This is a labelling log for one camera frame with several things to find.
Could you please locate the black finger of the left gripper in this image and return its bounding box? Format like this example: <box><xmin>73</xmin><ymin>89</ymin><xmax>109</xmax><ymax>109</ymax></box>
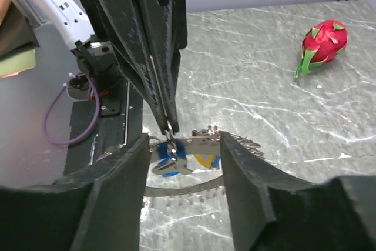
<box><xmin>140</xmin><ymin>0</ymin><xmax>179</xmax><ymax>133</ymax></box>
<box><xmin>98</xmin><ymin>0</ymin><xmax>163</xmax><ymax>133</ymax></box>

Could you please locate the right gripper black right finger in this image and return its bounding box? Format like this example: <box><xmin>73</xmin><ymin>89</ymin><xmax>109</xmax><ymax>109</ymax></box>
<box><xmin>220</xmin><ymin>132</ymin><xmax>375</xmax><ymax>250</ymax></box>

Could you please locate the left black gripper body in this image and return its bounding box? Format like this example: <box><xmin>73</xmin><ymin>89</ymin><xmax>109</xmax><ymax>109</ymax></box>
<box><xmin>81</xmin><ymin>0</ymin><xmax>187</xmax><ymax>86</ymax></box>

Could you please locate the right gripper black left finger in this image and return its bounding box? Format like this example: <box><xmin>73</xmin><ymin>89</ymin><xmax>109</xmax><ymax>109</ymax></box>
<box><xmin>1</xmin><ymin>134</ymin><xmax>150</xmax><ymax>250</ymax></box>

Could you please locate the red dragon fruit toy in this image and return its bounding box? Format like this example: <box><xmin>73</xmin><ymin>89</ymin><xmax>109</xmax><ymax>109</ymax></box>
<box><xmin>294</xmin><ymin>19</ymin><xmax>348</xmax><ymax>79</ymax></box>

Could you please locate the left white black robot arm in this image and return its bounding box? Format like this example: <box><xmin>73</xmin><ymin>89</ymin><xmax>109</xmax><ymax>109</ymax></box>
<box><xmin>33</xmin><ymin>0</ymin><xmax>187</xmax><ymax>134</ymax></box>

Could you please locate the blue key tag on ring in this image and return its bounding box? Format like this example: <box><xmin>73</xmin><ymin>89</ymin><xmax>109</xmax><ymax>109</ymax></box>
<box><xmin>150</xmin><ymin>140</ymin><xmax>193</xmax><ymax>177</ymax></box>

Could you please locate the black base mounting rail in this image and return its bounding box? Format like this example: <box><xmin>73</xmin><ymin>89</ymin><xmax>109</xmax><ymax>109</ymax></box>
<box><xmin>63</xmin><ymin>79</ymin><xmax>143</xmax><ymax>175</ymax></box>

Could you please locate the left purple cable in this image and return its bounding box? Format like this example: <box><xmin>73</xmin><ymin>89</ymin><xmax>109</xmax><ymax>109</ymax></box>
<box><xmin>43</xmin><ymin>72</ymin><xmax>101</xmax><ymax>146</ymax></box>

